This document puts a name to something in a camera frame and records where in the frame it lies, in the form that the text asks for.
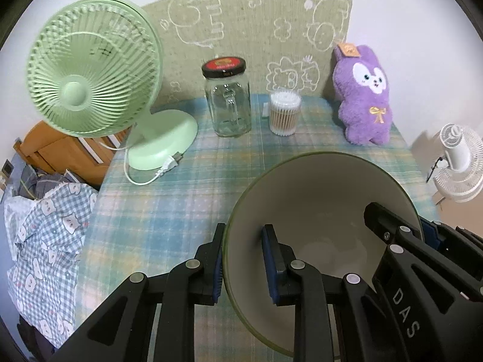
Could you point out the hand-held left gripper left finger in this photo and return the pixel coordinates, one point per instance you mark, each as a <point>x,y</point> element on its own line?
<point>217,271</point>

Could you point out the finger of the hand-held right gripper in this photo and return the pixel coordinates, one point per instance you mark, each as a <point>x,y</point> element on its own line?
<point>388,226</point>
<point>452,241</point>

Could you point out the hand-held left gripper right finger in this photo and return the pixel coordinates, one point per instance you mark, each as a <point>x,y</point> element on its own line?
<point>268,264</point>

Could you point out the large floral bowl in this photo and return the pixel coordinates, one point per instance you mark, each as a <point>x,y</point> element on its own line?
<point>320,196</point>

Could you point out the plaid tablecloth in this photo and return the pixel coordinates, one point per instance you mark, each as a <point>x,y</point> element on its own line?
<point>169,203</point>

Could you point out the white standing fan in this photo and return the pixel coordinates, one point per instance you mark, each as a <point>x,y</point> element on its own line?
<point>456,154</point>

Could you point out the purple plush toy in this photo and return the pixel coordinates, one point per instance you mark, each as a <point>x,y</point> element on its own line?
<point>364,120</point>

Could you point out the cotton swab container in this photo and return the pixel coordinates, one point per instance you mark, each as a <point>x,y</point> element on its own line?
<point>285,117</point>

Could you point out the glass jar with black lid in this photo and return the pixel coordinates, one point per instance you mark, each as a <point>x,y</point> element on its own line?
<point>228,109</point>

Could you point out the blue checked bedding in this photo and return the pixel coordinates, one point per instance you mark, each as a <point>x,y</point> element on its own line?
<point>49,233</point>

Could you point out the brown plush toy tag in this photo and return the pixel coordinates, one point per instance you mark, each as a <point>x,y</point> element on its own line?
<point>348,49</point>

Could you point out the grey cloth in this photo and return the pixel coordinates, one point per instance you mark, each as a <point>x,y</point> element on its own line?
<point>41,186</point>

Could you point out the brown wooden furniture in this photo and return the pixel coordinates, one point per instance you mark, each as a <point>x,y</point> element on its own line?
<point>56,147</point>

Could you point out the green desk fan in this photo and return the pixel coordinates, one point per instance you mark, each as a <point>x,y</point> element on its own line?
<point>75,94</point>

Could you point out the green wall mat with drawings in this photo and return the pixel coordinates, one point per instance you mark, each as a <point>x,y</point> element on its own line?
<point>245,26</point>

